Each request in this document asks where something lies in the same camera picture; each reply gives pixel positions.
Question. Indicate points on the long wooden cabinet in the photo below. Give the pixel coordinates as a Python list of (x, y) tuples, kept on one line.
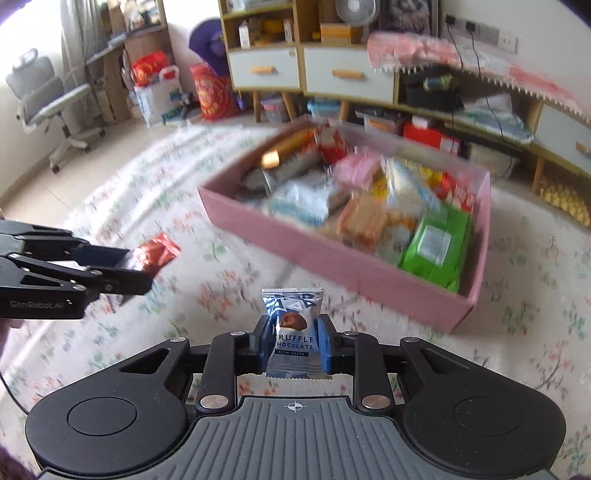
[(301, 69)]

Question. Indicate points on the pile of papers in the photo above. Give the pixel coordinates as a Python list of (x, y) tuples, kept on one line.
[(498, 117)]

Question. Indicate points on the small orange snack packet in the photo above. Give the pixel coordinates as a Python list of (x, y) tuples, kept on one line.
[(401, 226)]

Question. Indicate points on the white shopping bag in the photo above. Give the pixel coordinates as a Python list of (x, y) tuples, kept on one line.
[(154, 101)]

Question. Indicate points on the floral tablecloth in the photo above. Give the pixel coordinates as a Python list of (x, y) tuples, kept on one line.
[(161, 194)]

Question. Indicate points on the purple plush toy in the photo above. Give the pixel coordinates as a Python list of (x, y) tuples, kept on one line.
[(207, 41)]

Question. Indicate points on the yellow box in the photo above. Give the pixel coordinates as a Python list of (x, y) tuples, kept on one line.
[(341, 33)]

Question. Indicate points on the blue white chocolate packet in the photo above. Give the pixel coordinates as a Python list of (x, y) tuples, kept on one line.
[(295, 341)]

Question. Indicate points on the yellow snack packet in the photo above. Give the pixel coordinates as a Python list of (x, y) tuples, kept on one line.
[(427, 175)]

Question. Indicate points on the long silver cookie packet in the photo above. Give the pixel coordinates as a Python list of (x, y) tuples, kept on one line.
[(286, 173)]

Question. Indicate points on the long clear cracker packet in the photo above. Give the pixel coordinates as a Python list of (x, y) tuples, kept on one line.
[(406, 184)]

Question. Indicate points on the small white fan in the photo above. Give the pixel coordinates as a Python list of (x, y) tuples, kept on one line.
[(355, 11)]

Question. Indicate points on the small red bag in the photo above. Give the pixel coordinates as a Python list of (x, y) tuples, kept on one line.
[(150, 67)]

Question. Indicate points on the pink snack packet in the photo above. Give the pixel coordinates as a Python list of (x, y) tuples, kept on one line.
[(358, 170)]

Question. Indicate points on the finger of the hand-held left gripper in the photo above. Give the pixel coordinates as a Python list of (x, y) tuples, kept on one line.
[(55, 281), (46, 240)]

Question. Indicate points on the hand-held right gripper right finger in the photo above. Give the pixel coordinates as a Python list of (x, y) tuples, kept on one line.
[(325, 344)]

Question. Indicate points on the clear wafer packet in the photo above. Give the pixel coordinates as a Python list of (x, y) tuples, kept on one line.
[(362, 219)]

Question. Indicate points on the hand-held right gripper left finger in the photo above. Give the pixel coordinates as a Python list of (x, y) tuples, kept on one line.
[(263, 344)]

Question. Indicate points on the round red gift bag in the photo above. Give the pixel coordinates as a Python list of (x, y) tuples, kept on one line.
[(214, 94)]

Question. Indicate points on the tray of yellow balls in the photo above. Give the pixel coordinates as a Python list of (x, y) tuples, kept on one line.
[(565, 198)]

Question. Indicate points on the small red candy packet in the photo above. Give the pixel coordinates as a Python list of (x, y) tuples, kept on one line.
[(159, 254)]

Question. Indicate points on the grey office chair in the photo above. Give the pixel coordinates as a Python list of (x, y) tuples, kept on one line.
[(41, 97)]

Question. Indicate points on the pink cardboard box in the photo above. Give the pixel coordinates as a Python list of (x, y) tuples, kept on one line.
[(323, 258)]

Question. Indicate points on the white snack packet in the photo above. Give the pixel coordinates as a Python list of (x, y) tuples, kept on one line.
[(304, 198)]

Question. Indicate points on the gold snack packet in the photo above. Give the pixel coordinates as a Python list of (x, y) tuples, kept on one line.
[(286, 145)]

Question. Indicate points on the green snack packet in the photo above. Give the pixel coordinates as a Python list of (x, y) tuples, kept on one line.
[(434, 244)]

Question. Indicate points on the white drawer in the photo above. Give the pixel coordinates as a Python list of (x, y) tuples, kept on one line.
[(563, 129), (249, 81), (332, 90)]

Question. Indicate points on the blue lidded storage box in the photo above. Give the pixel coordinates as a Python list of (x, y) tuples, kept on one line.
[(323, 110)]

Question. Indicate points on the grey curtain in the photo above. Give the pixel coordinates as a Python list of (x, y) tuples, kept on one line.
[(76, 37)]

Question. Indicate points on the wooden desk shelf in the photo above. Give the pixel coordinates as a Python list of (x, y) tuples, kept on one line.
[(115, 92)]

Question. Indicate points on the large red snack packet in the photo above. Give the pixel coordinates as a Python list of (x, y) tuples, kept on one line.
[(330, 145)]

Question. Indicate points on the wall socket strip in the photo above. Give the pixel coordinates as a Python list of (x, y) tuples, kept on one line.
[(471, 25)]

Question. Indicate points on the clear storage box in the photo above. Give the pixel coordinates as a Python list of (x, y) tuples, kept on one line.
[(274, 108)]

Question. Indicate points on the pink fringed cloth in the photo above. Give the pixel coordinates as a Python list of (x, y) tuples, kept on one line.
[(415, 50)]

